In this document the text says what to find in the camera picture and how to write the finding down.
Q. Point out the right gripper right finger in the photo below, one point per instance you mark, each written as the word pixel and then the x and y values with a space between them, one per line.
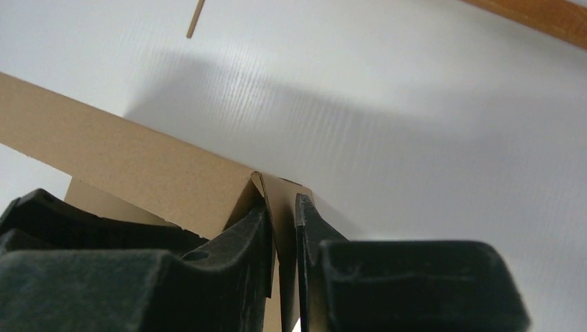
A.
pixel 440 285

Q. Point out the orange wooden shelf rack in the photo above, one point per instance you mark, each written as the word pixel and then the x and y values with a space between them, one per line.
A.
pixel 564 20

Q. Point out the brown cardboard box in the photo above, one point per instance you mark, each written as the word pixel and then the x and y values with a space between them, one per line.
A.
pixel 169 178

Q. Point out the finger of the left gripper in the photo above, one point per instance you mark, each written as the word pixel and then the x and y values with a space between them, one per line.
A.
pixel 43 216

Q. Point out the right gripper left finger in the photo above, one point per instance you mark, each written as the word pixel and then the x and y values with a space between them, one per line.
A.
pixel 219 286

